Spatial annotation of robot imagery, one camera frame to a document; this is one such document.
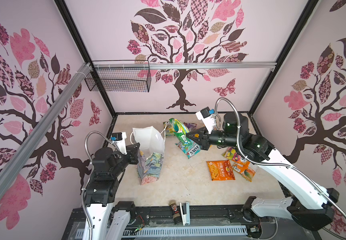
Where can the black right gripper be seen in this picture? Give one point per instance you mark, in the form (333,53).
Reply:
(203,136)

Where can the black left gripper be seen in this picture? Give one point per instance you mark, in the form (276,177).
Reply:
(132,152)

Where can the green Fox's spring tea bag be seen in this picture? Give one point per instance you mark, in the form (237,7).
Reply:
(189,147)

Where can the floral paper bag white inside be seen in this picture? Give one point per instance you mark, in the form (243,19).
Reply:
(151,153)

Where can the orange corn chips bag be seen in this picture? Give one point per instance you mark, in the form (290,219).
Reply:
(221,170)

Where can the Fox's fruits oval candy bag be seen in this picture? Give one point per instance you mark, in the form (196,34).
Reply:
(243,167)

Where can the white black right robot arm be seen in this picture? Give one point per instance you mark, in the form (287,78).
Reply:
(310,205)

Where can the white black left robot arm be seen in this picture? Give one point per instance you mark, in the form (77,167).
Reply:
(103,219)

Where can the purple candy bag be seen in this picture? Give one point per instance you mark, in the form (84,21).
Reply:
(191,126)

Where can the green yellow candy bag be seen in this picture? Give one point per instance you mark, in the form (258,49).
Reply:
(169,130)

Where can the left metal flexible conduit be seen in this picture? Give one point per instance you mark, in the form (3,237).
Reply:
(90,144)

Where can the metal flexible conduit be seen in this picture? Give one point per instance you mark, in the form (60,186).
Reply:
(281,165)
(90,144)

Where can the right metal flexible conduit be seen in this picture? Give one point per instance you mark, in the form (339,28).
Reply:
(281,165)

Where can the small dark spice jar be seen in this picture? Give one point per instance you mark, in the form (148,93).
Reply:
(176,214)

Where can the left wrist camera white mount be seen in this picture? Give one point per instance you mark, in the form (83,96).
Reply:
(118,140)

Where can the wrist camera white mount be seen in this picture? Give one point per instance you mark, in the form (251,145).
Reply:
(208,117)
(118,140)

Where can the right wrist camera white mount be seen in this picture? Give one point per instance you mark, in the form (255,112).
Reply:
(208,117)

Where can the black wire basket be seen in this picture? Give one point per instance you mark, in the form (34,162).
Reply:
(119,76)

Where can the white slotted cable duct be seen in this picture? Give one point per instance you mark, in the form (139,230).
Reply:
(199,231)

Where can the aluminium rail back wall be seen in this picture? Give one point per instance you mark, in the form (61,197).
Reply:
(184,66)

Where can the aluminium rail wall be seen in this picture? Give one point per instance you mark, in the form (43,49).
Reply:
(23,153)
(184,66)

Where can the aluminium rail left wall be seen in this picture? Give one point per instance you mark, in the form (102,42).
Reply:
(23,153)

